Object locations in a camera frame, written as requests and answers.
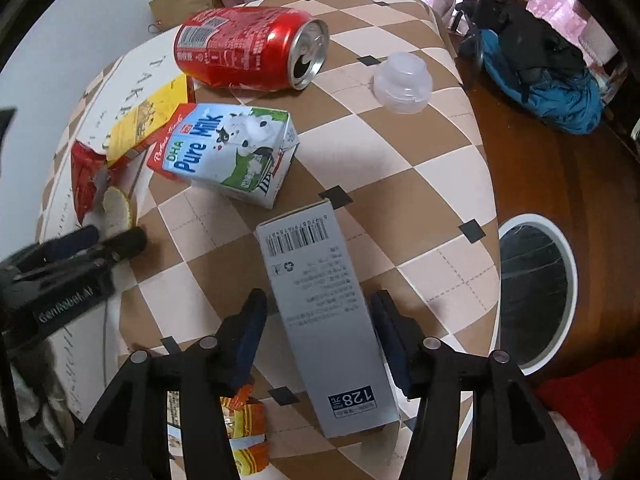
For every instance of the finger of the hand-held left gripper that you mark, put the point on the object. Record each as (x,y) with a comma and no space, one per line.
(127,245)
(75,241)

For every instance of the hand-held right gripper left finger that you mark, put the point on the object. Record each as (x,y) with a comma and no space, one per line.
(247,342)

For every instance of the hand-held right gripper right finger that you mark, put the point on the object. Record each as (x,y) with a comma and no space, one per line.
(389,342)

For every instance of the red snack wrapper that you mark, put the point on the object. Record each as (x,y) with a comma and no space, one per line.
(85,180)

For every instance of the grey cardboard box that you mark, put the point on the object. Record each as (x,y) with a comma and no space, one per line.
(320,305)

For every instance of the white trash bin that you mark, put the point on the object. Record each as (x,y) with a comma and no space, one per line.
(565,270)

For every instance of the round cream biscuit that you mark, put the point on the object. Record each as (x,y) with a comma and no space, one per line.
(119,206)

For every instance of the orange snack wrapper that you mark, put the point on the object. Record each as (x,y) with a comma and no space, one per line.
(246,425)

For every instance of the yellow snack box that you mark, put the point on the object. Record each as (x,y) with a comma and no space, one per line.
(145,117)

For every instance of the blue white milk carton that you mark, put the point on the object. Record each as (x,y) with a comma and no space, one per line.
(225,152)

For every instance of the white printed sheet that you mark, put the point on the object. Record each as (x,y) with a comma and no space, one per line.
(115,80)

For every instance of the brown checkered tablecloth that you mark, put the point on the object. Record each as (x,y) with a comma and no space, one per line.
(425,170)

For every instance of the red cloth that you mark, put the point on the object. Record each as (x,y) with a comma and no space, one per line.
(575,400)

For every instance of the red soda can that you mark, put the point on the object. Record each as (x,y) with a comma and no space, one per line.
(240,47)

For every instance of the brown paper bag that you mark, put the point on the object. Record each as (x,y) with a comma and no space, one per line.
(185,7)

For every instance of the clear plastic cap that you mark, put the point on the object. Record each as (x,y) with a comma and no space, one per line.
(402,82)

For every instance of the blue jacket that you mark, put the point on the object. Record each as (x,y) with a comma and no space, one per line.
(555,100)

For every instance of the black bag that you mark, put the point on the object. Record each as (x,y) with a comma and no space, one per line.
(525,35)

